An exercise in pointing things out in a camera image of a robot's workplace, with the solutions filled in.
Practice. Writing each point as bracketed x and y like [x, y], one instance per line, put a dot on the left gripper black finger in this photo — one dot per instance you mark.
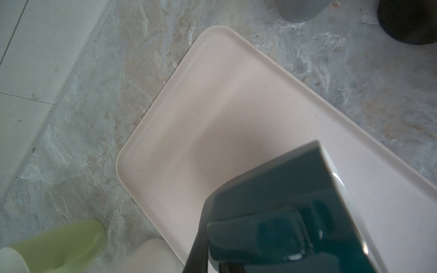
[197, 261]

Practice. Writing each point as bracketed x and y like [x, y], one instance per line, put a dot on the light green mug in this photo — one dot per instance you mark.
[70, 248]

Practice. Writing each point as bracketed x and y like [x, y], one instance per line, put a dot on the black mug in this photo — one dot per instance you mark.
[409, 21]

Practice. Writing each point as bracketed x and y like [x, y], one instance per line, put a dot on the white mug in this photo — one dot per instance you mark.
[153, 256]

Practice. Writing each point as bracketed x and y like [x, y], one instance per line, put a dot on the grey mug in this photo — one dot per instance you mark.
[297, 11]

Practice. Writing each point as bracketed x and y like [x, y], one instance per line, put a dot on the beige rectangular tray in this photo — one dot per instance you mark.
[229, 108]

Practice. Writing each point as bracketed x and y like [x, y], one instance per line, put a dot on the dark green faceted mug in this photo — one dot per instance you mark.
[292, 214]

